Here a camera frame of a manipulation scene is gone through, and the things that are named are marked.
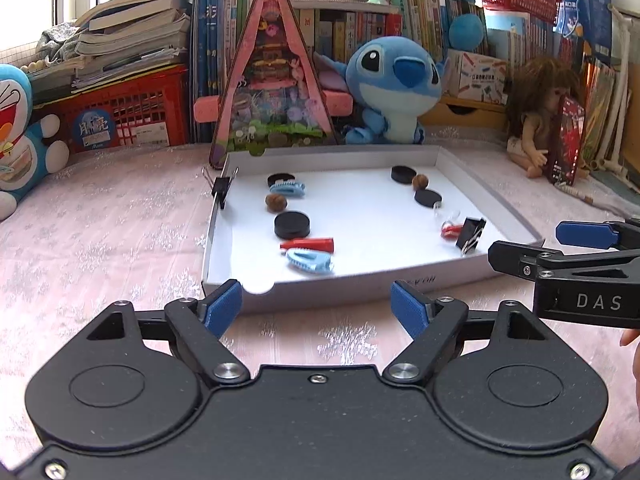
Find blue big-eared plush toy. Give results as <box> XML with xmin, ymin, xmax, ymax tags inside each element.
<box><xmin>315</xmin><ymin>35</ymin><xmax>449</xmax><ymax>146</ymax></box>

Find white pipe rack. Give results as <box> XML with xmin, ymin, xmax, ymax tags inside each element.
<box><xmin>587</xmin><ymin>5</ymin><xmax>636</xmax><ymax>173</ymax></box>

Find brown-haired doll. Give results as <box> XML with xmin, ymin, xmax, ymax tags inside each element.
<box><xmin>505</xmin><ymin>56</ymin><xmax>583</xmax><ymax>179</ymax></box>

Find grey cloth bundle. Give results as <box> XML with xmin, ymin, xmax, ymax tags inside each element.
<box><xmin>35</xmin><ymin>22</ymin><xmax>81</xmax><ymax>56</ymax></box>

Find wooden drawer box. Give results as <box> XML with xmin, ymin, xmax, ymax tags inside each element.
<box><xmin>417</xmin><ymin>95</ymin><xmax>511</xmax><ymax>132</ymax></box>

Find colourful picture books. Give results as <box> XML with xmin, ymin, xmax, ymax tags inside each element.
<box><xmin>580</xmin><ymin>57</ymin><xmax>618</xmax><ymax>166</ymax></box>

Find blue cat plush toy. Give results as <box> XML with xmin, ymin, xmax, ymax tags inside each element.
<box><xmin>0</xmin><ymin>63</ymin><xmax>70</xmax><ymax>222</ymax></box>

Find printed cardboard box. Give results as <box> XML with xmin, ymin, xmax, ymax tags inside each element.
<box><xmin>446</xmin><ymin>48</ymin><xmax>509</xmax><ymax>106</ymax></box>

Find pink triangular dollhouse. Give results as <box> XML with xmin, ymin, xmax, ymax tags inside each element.
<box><xmin>192</xmin><ymin>0</ymin><xmax>341</xmax><ymax>170</ymax></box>

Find pink snowflake tablecloth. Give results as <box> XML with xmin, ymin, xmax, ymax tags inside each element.
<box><xmin>0</xmin><ymin>127</ymin><xmax>640</xmax><ymax>461</ymax></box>

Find person's right hand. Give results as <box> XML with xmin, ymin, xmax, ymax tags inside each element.
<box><xmin>619</xmin><ymin>327</ymin><xmax>640</xmax><ymax>383</ymax></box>

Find clear plastic lid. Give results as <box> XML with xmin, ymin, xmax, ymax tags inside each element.
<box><xmin>433</xmin><ymin>201</ymin><xmax>462</xmax><ymax>229</ymax></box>

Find white cardboard box tray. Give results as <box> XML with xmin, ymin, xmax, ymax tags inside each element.
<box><xmin>201</xmin><ymin>145</ymin><xmax>546</xmax><ymax>317</ymax></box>

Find long row of books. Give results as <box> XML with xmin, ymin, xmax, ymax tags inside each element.
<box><xmin>400</xmin><ymin>0</ymin><xmax>586</xmax><ymax>68</ymax></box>

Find blue pompom ball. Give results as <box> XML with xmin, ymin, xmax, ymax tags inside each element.
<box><xmin>448</xmin><ymin>13</ymin><xmax>484</xmax><ymax>53</ymax></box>

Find small black binder clip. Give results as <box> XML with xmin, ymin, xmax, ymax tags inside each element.
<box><xmin>201</xmin><ymin>166</ymin><xmax>241</xmax><ymax>211</ymax></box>

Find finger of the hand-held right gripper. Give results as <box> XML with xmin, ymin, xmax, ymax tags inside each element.
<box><xmin>487</xmin><ymin>240</ymin><xmax>640</xmax><ymax>283</ymax></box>
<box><xmin>555</xmin><ymin>217</ymin><xmax>640</xmax><ymax>252</ymax></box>

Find blue hair clip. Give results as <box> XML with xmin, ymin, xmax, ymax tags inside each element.
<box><xmin>285</xmin><ymin>248</ymin><xmax>335</xmax><ymax>276</ymax></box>
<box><xmin>269</xmin><ymin>180</ymin><xmax>306</xmax><ymax>199</ymax></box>

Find stack of books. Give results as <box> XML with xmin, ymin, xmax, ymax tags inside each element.
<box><xmin>70</xmin><ymin>0</ymin><xmax>193</xmax><ymax>93</ymax></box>

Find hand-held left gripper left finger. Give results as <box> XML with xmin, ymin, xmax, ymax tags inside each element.
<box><xmin>52</xmin><ymin>279</ymin><xmax>252</xmax><ymax>388</ymax></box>

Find large black binder clip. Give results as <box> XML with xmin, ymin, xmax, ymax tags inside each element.
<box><xmin>455</xmin><ymin>217</ymin><xmax>488</xmax><ymax>257</ymax></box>

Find red plastic crate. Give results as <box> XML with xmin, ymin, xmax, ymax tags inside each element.
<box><xmin>32</xmin><ymin>64</ymin><xmax>191</xmax><ymax>155</ymax></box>

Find short row of books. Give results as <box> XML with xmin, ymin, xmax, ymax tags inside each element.
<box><xmin>232</xmin><ymin>0</ymin><xmax>403</xmax><ymax>61</ymax></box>

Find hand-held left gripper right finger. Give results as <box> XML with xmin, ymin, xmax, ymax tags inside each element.
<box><xmin>381</xmin><ymin>279</ymin><xmax>582</xmax><ymax>387</ymax></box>

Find blue upright books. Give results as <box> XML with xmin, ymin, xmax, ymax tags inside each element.
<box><xmin>189</xmin><ymin>0</ymin><xmax>235</xmax><ymax>145</ymax></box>

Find blue paper bag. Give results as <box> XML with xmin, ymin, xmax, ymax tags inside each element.
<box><xmin>554</xmin><ymin>0</ymin><xmax>615</xmax><ymax>58</ymax></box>

